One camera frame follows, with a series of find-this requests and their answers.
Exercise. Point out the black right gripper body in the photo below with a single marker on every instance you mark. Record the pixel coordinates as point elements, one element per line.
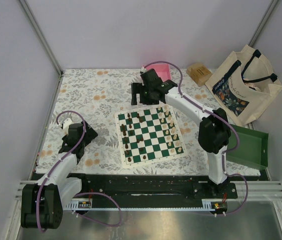
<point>145,97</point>

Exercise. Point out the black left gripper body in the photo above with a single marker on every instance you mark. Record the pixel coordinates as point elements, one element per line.
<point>89,135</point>

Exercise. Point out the green white chess board mat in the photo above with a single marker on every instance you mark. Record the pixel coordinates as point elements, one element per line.
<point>149,135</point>

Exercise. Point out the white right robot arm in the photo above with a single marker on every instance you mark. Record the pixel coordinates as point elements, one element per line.
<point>214,129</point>

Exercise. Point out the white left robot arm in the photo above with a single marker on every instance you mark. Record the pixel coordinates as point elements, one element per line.
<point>42,202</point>

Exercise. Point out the pink plastic box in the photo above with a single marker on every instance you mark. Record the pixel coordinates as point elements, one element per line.
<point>162,70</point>

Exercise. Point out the floral patterned table mat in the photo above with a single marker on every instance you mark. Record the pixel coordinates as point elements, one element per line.
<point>96,95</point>

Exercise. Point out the small cardboard box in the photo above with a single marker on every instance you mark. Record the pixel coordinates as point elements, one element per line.
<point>199,73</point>

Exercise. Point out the beige canvas tote bag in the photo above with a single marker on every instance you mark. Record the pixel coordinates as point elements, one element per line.
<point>244,85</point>

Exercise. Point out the green metal tray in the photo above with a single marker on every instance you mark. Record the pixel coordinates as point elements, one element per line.
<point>253,149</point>

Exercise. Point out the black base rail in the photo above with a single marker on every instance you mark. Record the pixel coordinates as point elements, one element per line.
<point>143,187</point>

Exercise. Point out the aluminium frame rail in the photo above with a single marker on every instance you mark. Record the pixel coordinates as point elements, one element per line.
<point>252,191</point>

